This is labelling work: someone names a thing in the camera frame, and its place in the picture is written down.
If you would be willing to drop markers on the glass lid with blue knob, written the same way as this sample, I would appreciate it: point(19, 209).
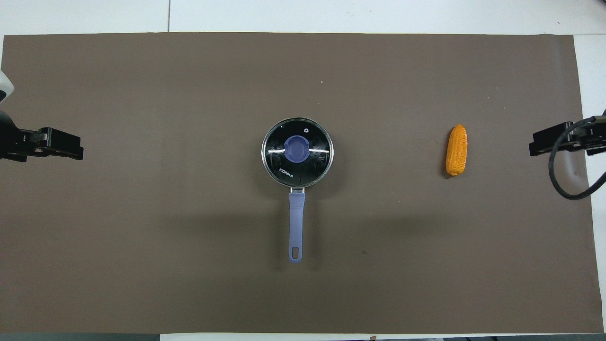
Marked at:
point(284, 163)

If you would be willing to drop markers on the orange corn cob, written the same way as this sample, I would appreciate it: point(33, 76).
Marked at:
point(457, 149)

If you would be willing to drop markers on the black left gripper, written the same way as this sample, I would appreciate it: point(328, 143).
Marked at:
point(14, 142)

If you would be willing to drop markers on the brown table mat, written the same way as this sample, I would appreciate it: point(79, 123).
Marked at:
point(189, 260)

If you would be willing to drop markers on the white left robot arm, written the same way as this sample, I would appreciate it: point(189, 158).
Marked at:
point(4, 87)

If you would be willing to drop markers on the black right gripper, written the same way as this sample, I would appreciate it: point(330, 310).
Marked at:
point(592, 139)

